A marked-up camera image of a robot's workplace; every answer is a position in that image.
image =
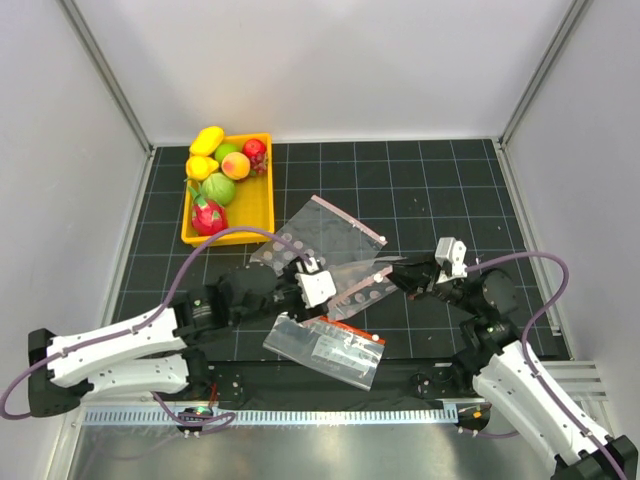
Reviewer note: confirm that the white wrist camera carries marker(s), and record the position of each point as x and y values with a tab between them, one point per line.
316	284
450	256

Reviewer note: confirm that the red apple toy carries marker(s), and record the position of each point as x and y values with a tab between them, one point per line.
254	147

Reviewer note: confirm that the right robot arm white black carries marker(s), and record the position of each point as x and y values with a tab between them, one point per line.
499	365

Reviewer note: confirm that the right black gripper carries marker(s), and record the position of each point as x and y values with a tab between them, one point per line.
417	276

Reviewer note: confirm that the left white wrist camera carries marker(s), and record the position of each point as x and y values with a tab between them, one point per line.
316	284

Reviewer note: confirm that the aluminium frame post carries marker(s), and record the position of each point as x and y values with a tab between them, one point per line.
81	29
560	39

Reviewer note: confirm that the clear bag pink zipper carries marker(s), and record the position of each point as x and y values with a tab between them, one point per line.
330	235

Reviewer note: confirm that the dark red grapes toy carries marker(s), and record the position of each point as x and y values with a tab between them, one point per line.
259	164

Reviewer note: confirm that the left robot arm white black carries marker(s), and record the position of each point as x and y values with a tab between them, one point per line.
161	350

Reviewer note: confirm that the clear bag orange zipper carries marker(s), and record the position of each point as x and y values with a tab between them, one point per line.
328	347

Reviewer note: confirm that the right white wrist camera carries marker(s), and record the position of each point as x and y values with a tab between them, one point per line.
450	256

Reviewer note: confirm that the left aluminium frame post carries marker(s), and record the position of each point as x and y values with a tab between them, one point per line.
81	29

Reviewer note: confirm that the yellow lemon toy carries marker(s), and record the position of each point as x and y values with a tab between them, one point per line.
199	168

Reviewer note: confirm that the slotted white cable duct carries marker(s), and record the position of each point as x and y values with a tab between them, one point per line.
154	416

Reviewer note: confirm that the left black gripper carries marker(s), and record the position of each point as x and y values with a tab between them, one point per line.
301	314

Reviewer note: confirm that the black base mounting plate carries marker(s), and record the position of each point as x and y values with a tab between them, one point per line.
398	385

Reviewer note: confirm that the red dragon fruit toy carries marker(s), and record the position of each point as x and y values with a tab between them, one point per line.
207	217

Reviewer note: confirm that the yellow plastic tray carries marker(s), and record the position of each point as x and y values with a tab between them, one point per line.
253	204

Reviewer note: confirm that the yellow mango toy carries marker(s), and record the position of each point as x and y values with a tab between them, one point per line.
207	141

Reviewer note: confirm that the right aluminium frame post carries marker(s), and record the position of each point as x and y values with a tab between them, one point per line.
560	39

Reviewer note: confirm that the orange peach toy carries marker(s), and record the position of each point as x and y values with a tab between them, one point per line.
236	166

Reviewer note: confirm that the pink polka dot zip bag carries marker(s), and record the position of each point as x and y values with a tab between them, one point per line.
359	285

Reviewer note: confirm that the green lime toy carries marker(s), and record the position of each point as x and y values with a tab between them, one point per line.
224	149

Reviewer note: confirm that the green cabbage toy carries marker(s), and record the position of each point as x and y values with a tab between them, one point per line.
219	188

